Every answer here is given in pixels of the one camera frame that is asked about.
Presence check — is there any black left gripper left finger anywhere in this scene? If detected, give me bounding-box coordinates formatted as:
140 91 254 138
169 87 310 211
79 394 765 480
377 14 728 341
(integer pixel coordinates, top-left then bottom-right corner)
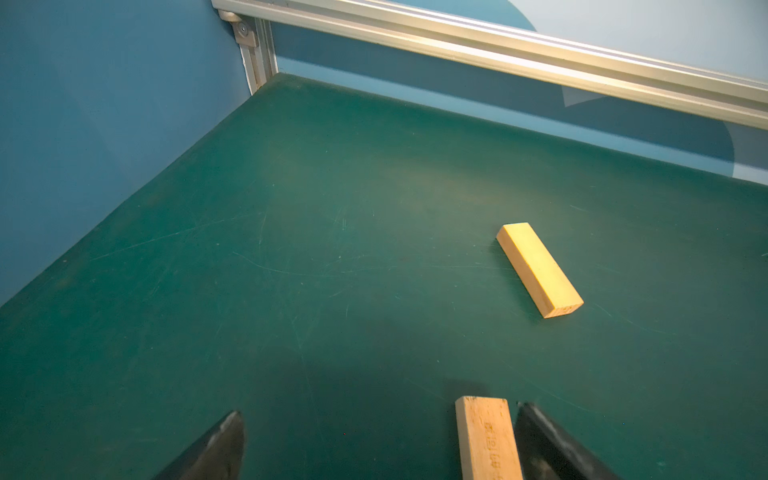
153 410 245 480

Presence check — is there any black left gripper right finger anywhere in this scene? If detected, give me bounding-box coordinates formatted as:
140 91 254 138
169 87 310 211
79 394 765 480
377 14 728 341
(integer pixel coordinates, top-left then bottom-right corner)
514 402 620 480

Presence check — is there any light wood block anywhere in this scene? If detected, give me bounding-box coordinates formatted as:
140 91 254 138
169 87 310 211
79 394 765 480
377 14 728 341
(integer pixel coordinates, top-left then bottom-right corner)
496 222 584 319

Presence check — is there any aluminium left corner post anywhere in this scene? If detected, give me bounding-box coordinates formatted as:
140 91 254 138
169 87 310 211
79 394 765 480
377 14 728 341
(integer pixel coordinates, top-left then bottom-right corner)
218 9 278 95

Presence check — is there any aluminium back frame rail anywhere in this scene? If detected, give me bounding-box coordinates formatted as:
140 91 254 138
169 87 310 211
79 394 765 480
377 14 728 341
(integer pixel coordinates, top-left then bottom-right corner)
212 1 767 129

